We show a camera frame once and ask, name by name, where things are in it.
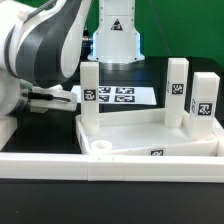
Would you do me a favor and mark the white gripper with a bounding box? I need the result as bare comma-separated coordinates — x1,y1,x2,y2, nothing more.
28,85,77,113

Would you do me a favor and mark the white desk top tray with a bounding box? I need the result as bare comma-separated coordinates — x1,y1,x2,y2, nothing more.
76,108,224,157

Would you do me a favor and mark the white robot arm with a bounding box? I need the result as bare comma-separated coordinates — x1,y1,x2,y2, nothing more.
0,0,92,117

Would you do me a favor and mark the fiducial marker plate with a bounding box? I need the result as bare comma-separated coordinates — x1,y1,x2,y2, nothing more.
72,85,157,105

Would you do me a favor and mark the white U-shaped obstacle fence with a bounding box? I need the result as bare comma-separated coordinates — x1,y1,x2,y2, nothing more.
0,118,224,183

